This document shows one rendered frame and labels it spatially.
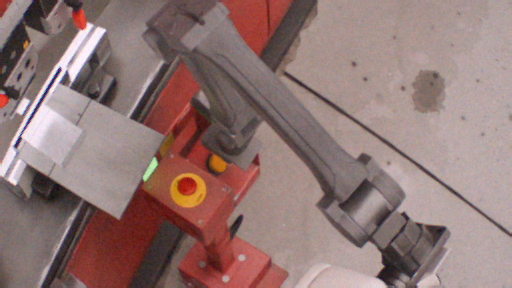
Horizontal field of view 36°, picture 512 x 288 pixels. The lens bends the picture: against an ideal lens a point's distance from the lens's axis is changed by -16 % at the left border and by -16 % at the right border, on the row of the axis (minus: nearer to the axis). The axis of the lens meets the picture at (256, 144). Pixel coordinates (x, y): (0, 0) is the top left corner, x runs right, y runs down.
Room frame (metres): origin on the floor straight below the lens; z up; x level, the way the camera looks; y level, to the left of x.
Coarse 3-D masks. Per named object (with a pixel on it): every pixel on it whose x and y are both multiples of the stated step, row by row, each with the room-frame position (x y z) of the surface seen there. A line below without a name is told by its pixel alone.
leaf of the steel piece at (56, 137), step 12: (48, 120) 0.74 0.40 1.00; (60, 120) 0.73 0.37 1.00; (36, 132) 0.71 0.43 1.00; (48, 132) 0.71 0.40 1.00; (60, 132) 0.71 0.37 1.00; (72, 132) 0.70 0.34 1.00; (84, 132) 0.70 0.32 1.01; (36, 144) 0.69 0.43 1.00; (48, 144) 0.68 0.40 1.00; (60, 144) 0.68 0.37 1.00; (72, 144) 0.68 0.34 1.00; (48, 156) 0.66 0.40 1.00; (60, 156) 0.66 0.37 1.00
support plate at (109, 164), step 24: (72, 96) 0.78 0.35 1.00; (72, 120) 0.73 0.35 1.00; (96, 120) 0.72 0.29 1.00; (120, 120) 0.72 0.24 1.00; (96, 144) 0.67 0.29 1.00; (120, 144) 0.67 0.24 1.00; (144, 144) 0.67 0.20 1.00; (48, 168) 0.63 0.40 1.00; (72, 168) 0.63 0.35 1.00; (96, 168) 0.63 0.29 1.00; (120, 168) 0.62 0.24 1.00; (144, 168) 0.62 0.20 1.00; (96, 192) 0.58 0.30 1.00; (120, 192) 0.58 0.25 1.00; (120, 216) 0.53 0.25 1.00
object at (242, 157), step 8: (208, 128) 0.73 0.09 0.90; (216, 128) 0.73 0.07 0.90; (208, 136) 0.72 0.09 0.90; (208, 144) 0.70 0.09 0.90; (216, 144) 0.70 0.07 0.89; (248, 144) 0.68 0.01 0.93; (256, 144) 0.70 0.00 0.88; (224, 152) 0.68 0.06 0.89; (232, 152) 0.68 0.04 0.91; (240, 152) 0.68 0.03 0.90; (248, 152) 0.69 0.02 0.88; (256, 152) 0.69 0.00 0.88; (232, 160) 0.67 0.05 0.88; (240, 160) 0.67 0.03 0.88; (248, 160) 0.67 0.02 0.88; (240, 168) 0.66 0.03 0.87
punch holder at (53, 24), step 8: (40, 0) 0.81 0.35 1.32; (48, 0) 0.83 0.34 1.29; (56, 0) 0.84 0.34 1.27; (80, 0) 0.89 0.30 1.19; (32, 8) 0.83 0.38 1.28; (40, 8) 0.82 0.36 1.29; (48, 8) 0.82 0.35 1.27; (56, 8) 0.84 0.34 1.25; (64, 8) 0.85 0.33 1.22; (72, 8) 0.87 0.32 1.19; (24, 16) 0.86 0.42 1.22; (32, 16) 0.84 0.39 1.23; (40, 16) 0.82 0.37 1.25; (48, 16) 0.82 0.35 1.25; (56, 16) 0.83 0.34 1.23; (64, 16) 0.85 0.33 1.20; (32, 24) 0.85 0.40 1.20; (40, 24) 0.83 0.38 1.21; (48, 24) 0.81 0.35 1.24; (56, 24) 0.83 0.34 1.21; (64, 24) 0.84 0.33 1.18; (48, 32) 0.82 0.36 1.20; (56, 32) 0.82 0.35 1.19
